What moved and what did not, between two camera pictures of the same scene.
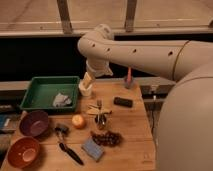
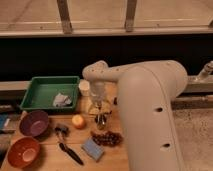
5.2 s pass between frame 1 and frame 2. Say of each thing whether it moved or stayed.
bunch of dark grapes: stayed
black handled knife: stayed
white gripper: moved
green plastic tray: stayed
